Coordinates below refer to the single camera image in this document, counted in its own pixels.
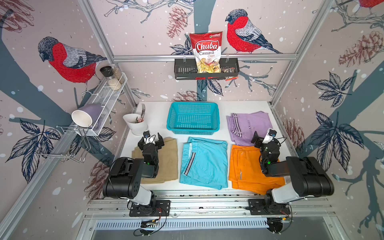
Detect beige pants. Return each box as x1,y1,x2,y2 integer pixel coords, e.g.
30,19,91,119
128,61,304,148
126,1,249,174
141,137,179,184

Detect purple pants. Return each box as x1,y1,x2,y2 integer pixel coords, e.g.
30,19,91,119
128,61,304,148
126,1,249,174
226,111,273,146

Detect teal plastic basket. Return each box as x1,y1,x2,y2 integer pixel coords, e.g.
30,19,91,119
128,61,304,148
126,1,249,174
167,102,220,135

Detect orange pants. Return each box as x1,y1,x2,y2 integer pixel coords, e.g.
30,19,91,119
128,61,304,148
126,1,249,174
229,145,286,195

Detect teal pants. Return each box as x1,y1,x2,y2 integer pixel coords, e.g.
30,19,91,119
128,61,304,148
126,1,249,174
180,137,229,190

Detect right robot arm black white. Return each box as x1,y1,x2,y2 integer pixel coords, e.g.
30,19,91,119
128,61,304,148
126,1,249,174
251,129,335,207

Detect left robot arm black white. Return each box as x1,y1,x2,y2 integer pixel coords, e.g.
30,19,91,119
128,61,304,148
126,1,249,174
103,131,165,207

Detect white utensil holder cup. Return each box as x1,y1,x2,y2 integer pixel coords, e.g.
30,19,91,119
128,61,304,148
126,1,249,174
123,114,149,136

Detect metal utensils in cup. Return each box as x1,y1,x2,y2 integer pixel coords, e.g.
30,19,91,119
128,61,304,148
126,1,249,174
135,104,146,123

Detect purple white cup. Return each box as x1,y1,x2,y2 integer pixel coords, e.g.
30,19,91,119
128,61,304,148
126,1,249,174
71,104,103,128

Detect glass spice jar on shelf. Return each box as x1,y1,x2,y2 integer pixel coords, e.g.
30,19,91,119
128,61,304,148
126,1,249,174
111,64,125,84

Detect black lid spice jar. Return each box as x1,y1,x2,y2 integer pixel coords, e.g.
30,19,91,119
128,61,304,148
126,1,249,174
100,66,115,79

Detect Chuba cassava chips bag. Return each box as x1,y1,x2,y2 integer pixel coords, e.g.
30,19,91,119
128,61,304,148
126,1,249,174
190,32,223,74

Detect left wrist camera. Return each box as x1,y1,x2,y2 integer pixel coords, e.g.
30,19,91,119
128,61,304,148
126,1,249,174
143,131,151,142

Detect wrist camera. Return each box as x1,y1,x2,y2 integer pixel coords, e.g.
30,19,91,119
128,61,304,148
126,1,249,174
263,128,277,144
143,131,151,142

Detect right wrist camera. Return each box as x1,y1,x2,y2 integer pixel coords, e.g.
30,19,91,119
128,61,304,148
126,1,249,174
263,128,277,144

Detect white wire wall shelf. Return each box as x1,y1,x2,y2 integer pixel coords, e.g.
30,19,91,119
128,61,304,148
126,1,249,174
77,73,128,137

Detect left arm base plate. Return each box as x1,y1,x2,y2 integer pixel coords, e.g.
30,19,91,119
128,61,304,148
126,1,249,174
129,200,171,217

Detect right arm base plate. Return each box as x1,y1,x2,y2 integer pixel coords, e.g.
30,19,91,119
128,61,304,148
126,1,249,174
245,199,291,216

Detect wire cup holder rack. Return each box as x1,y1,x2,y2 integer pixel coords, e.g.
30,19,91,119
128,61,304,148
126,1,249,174
34,126,92,164

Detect black wall basket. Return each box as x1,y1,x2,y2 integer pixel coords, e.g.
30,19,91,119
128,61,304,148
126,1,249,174
174,58,240,80

